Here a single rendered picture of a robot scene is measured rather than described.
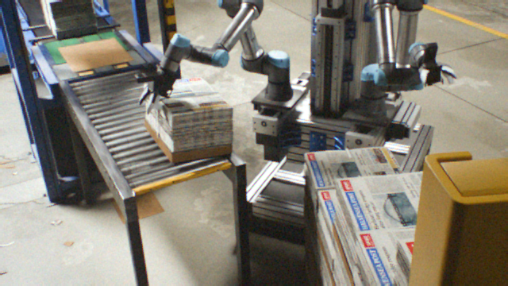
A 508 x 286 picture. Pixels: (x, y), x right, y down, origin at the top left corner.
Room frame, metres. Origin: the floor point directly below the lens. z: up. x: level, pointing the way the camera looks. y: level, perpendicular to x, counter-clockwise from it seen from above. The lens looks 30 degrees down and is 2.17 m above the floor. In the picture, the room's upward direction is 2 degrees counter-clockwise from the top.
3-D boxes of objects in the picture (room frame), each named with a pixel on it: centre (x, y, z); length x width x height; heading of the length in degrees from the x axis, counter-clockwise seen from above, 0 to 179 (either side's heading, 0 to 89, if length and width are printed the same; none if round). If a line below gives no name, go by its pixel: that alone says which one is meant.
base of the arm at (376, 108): (2.61, -0.58, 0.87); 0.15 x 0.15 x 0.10
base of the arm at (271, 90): (2.83, -0.14, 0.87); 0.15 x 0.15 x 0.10
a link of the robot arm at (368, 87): (2.61, -0.59, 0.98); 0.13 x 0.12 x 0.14; 90
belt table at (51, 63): (3.60, 1.03, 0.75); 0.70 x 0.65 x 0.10; 26
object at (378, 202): (1.52, -0.46, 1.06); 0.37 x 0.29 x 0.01; 95
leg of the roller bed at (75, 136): (3.10, 1.07, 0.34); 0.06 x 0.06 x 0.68; 26
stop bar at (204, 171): (2.08, 0.30, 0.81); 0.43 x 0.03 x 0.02; 116
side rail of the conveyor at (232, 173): (2.79, 0.36, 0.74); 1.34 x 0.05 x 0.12; 26
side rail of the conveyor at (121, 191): (2.57, 0.81, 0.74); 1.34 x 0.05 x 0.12; 26
